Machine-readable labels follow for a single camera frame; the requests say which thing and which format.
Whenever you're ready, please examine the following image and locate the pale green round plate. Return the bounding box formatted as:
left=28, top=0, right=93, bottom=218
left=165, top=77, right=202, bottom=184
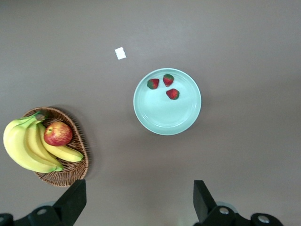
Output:
left=133, top=68, right=202, bottom=136

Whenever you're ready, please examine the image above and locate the brown wicker basket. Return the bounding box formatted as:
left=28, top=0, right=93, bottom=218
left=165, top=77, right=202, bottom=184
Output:
left=22, top=107, right=89, bottom=187

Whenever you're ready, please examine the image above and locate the brown table cloth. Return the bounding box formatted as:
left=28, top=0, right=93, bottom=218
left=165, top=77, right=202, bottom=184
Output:
left=0, top=0, right=301, bottom=226

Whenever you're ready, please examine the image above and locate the small tape patch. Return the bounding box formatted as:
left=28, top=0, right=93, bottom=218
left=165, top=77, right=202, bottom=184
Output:
left=114, top=47, right=127, bottom=60

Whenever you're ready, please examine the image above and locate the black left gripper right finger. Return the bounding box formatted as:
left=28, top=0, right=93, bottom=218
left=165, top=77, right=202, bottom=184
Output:
left=192, top=180, right=285, bottom=226

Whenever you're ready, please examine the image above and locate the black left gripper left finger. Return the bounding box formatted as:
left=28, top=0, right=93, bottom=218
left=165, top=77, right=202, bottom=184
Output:
left=0, top=179, right=87, bottom=226

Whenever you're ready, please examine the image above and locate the red yellow apple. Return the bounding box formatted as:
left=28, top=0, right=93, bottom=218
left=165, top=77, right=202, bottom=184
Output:
left=43, top=121, right=73, bottom=147

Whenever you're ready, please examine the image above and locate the yellow banana bunch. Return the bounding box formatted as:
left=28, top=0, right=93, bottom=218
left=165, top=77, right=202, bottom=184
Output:
left=2, top=111, right=84, bottom=174

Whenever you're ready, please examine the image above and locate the red toy strawberry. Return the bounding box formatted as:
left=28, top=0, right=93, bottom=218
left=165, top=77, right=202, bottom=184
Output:
left=147, top=78, right=160, bottom=90
left=163, top=73, right=174, bottom=88
left=166, top=88, right=180, bottom=101

